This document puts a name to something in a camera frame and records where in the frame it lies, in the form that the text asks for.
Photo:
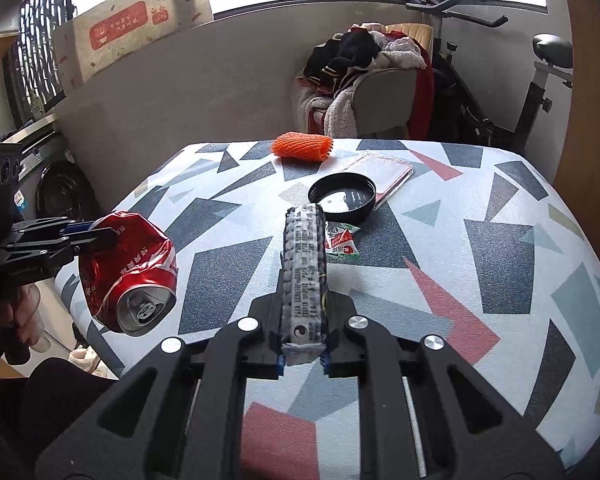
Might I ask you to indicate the white fluffy towel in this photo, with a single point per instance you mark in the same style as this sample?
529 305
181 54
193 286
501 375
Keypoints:
341 110

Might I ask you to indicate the black exercise bike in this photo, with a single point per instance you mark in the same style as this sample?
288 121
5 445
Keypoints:
480 125

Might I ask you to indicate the grey and white snack packet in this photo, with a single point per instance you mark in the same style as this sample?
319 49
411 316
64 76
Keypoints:
305 280

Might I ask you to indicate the orange foam fruit net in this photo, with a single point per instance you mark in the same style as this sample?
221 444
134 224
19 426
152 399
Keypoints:
302 146

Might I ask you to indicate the beige chair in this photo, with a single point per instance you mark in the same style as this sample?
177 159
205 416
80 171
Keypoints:
385 95

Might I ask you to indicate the black round lid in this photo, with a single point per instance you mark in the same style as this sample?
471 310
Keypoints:
342 201

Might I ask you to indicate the pink and white cloth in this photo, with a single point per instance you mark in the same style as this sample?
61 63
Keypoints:
400 50

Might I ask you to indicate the fluffy beige slipper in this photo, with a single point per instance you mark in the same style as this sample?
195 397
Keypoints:
87 360

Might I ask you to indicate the green and red sachet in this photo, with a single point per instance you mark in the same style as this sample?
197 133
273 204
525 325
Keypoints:
342 247

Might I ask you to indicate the black jacket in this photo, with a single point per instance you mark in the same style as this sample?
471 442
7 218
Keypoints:
352 50

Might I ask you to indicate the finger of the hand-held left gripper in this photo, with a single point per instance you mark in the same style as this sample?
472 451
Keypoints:
55 255
45 225

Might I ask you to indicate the person's dark pants leg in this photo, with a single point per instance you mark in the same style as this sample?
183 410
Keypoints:
40 410

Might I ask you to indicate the wooden door panel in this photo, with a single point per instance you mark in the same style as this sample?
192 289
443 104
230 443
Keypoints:
595 110

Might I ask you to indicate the clear plastic packaging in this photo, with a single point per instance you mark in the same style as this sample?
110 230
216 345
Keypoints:
386 170

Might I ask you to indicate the beige printed cardboard box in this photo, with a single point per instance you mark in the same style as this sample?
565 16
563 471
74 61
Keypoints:
130 35

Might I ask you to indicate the crushed red drink can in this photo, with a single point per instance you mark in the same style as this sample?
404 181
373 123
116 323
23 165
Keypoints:
125 270

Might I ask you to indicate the washing machine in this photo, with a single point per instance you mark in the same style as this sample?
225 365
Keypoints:
55 190

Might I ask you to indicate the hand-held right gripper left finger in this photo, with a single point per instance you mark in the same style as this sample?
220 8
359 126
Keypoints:
267 332

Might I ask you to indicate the red garment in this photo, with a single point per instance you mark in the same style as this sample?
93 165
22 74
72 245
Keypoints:
424 105

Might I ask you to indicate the person's left hand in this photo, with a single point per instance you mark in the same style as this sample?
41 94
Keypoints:
22 317

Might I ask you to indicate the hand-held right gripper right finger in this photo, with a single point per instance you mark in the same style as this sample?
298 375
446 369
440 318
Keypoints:
340 332

